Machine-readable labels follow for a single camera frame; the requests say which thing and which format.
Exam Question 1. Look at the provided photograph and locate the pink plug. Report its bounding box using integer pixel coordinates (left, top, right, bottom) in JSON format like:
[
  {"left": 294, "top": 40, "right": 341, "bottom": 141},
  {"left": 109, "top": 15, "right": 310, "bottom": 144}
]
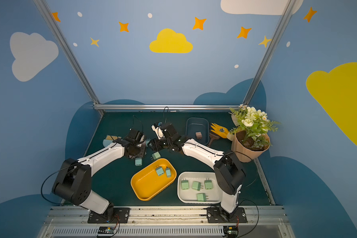
[{"left": 195, "top": 131, "right": 202, "bottom": 140}]

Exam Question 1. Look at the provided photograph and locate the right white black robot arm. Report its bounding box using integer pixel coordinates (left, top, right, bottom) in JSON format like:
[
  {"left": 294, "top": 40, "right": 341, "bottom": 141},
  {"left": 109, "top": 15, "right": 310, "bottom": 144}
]
[{"left": 148, "top": 123, "right": 247, "bottom": 216}]

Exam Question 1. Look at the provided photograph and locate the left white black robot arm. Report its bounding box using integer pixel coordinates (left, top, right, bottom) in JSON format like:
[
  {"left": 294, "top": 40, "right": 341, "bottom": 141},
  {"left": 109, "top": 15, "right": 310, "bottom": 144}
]
[{"left": 52, "top": 129, "right": 145, "bottom": 215}]

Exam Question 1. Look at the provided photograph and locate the dark blue plastic bin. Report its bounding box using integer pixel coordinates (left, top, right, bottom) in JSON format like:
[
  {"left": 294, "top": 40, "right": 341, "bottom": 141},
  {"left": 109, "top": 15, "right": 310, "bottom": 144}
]
[{"left": 185, "top": 117, "right": 210, "bottom": 146}]

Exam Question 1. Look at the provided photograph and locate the brown wooden brush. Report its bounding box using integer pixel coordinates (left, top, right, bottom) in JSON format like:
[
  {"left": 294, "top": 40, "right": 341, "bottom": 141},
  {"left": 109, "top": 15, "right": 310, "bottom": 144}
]
[{"left": 207, "top": 132, "right": 220, "bottom": 147}]

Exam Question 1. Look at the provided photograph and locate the yellow plastic tray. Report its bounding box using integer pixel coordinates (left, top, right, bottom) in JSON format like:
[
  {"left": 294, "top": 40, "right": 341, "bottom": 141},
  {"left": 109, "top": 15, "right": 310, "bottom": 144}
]
[{"left": 131, "top": 158, "right": 177, "bottom": 201}]

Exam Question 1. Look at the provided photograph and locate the yellow work glove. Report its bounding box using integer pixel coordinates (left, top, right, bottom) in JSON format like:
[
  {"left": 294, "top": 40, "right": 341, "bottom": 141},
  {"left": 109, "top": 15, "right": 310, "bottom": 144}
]
[{"left": 210, "top": 123, "right": 229, "bottom": 138}]

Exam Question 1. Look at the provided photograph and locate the white plastic tray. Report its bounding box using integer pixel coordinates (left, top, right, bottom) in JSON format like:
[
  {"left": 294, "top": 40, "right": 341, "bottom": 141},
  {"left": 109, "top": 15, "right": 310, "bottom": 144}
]
[{"left": 177, "top": 172, "right": 222, "bottom": 204}]

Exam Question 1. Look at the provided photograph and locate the potted white flower plant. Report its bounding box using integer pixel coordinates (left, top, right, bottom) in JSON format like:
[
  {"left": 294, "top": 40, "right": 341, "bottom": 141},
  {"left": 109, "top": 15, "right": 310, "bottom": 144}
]
[{"left": 230, "top": 104, "right": 280, "bottom": 163}]

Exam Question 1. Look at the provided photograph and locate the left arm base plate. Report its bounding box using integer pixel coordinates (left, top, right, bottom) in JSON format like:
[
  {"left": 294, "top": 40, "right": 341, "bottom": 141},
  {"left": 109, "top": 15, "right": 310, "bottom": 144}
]
[{"left": 87, "top": 207, "right": 131, "bottom": 224}]

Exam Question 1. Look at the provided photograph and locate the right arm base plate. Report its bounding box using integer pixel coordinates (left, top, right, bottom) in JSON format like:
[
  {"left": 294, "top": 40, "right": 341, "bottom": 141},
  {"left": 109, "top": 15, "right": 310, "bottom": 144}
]
[{"left": 206, "top": 206, "right": 248, "bottom": 223}]

